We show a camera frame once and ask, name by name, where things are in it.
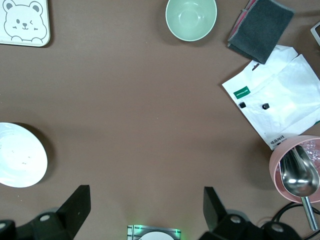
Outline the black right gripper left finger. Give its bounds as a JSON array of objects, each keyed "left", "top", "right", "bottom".
[{"left": 15, "top": 184, "right": 91, "bottom": 240}]

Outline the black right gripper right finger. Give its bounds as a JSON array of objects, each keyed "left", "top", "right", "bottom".
[{"left": 199, "top": 186, "right": 262, "bottom": 240}]

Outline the white round plate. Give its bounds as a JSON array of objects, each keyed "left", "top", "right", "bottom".
[{"left": 0, "top": 122, "right": 48, "bottom": 188}]

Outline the pink bowl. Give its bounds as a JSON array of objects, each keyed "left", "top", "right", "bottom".
[{"left": 268, "top": 135, "right": 320, "bottom": 204}]

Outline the metal scoop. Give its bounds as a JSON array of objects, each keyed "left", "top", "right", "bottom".
[{"left": 279, "top": 144, "right": 320, "bottom": 231}]

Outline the white plastic bag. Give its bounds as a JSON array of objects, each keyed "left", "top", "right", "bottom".
[{"left": 221, "top": 44, "right": 320, "bottom": 151}]

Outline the cream bear print tray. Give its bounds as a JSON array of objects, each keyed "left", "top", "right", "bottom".
[{"left": 0, "top": 0, "right": 51, "bottom": 48}]

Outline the dark grey folded cloth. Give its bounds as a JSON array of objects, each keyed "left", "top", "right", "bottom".
[{"left": 227, "top": 0, "right": 295, "bottom": 65}]

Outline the light green bowl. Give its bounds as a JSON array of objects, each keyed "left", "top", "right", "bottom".
[{"left": 165, "top": 0, "right": 218, "bottom": 42}]

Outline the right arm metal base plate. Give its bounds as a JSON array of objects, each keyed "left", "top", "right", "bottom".
[{"left": 126, "top": 224, "right": 181, "bottom": 240}]

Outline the coiled black cable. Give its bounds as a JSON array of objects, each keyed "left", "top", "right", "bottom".
[{"left": 259, "top": 201, "right": 320, "bottom": 240}]

